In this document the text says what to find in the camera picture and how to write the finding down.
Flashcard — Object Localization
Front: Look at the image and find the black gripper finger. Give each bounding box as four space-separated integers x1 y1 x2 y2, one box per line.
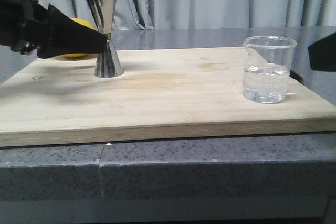
308 33 335 72

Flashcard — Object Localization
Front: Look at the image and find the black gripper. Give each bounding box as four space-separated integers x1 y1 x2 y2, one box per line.
1 0 107 59

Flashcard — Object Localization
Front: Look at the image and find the steel double jigger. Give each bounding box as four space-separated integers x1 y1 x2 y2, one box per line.
86 0 123 78

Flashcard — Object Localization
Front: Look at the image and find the clear glass beaker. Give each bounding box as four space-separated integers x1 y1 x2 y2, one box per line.
242 36 297 104

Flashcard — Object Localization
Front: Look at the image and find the yellow lemon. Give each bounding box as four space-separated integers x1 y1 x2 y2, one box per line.
62 18 95 58

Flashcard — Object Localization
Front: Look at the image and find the light wooden cutting board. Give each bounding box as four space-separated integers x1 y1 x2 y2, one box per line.
1 47 335 147

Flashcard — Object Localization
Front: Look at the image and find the black cutting board handle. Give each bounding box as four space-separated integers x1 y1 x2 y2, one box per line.
289 70 304 85

